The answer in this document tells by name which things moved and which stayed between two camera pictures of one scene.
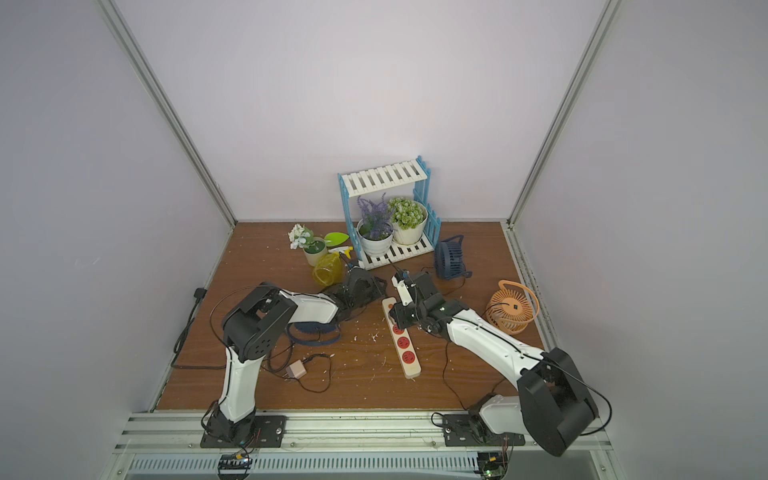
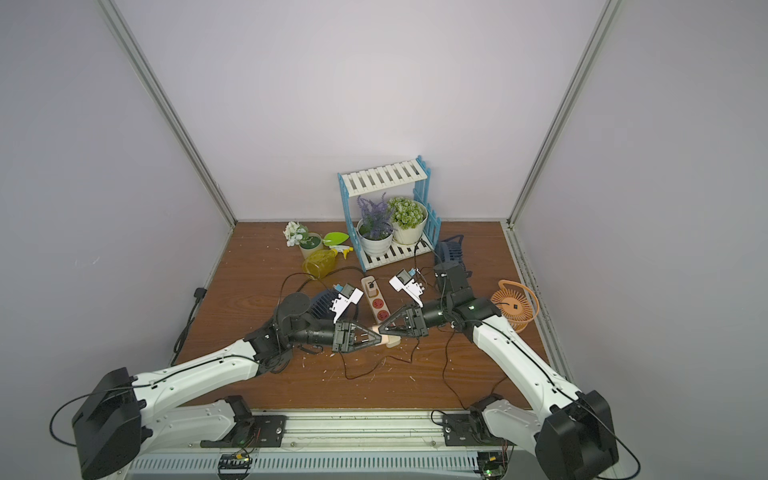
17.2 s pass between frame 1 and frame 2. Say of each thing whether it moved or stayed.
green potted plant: stayed
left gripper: moved
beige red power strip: moved
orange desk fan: stayed
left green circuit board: stayed
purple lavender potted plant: stayed
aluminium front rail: stayed
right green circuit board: stayed
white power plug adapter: moved
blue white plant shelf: stayed
